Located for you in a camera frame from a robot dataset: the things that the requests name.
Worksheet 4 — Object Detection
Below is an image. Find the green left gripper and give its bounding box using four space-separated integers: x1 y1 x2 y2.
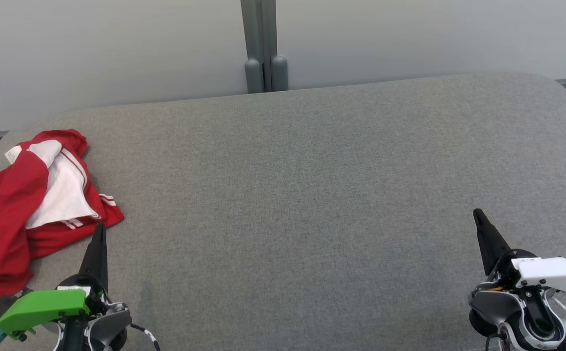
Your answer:
0 223 110 340

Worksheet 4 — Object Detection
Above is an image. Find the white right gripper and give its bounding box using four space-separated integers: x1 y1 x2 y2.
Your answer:
473 209 566 293

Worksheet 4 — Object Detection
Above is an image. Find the red white t-shirt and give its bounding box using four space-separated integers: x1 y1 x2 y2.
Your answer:
0 129 125 266

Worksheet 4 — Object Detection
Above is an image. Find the grey fabric sofa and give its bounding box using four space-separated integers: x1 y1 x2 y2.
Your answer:
0 72 566 351

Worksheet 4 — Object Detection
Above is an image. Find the black white striped cable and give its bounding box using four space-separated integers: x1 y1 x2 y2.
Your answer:
129 323 161 351

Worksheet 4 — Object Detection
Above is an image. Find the grey partition post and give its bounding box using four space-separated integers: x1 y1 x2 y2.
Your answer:
241 0 289 94

